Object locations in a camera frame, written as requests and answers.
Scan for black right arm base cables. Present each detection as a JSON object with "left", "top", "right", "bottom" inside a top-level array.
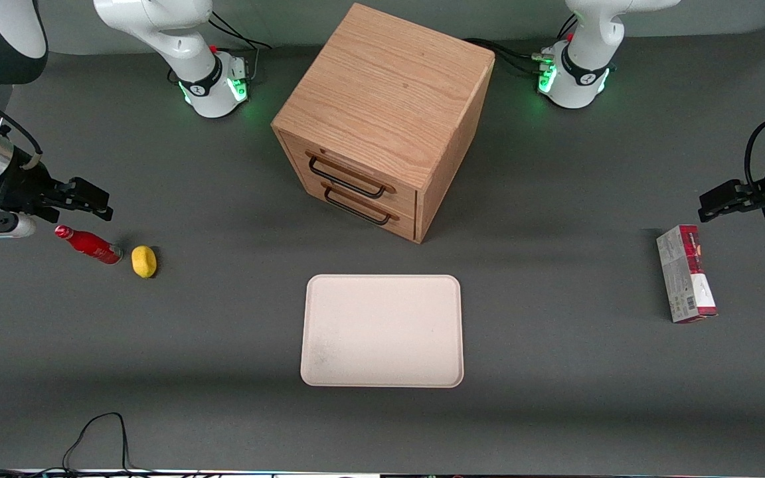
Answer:
[{"left": 167, "top": 11, "right": 273, "bottom": 86}]

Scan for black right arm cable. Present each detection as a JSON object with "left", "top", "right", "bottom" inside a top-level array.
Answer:
[{"left": 0, "top": 82, "right": 44, "bottom": 169}]

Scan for black left arm base cables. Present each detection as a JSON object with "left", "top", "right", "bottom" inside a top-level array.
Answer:
[{"left": 464, "top": 13, "right": 579, "bottom": 78}]

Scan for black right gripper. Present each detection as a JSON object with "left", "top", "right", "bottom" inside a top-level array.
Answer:
[{"left": 0, "top": 151, "right": 114, "bottom": 238}]

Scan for yellow lemon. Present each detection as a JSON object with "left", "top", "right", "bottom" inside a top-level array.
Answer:
[{"left": 131, "top": 246, "right": 158, "bottom": 279}]

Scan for grey and red carton box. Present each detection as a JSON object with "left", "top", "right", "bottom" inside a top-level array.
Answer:
[{"left": 656, "top": 225, "right": 719, "bottom": 324}]

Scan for wooden two-drawer cabinet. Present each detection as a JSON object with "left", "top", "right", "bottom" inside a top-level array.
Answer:
[{"left": 271, "top": 3, "right": 495, "bottom": 245}]

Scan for beige plastic tray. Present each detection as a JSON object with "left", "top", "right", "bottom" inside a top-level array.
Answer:
[{"left": 300, "top": 274, "right": 465, "bottom": 389}]

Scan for red coke bottle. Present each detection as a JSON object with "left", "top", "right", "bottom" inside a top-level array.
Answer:
[{"left": 54, "top": 225, "right": 124, "bottom": 266}]

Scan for black arm base cables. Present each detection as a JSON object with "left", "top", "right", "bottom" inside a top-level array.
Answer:
[
  {"left": 464, "top": 13, "right": 579, "bottom": 78},
  {"left": 167, "top": 11, "right": 273, "bottom": 86}
]

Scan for black cable at table edge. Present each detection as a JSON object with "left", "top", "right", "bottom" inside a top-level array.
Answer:
[{"left": 0, "top": 412, "right": 157, "bottom": 477}]

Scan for black drawer handle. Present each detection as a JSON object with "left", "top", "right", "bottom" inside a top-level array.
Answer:
[
  {"left": 307, "top": 154, "right": 388, "bottom": 200},
  {"left": 323, "top": 187, "right": 392, "bottom": 226}
]

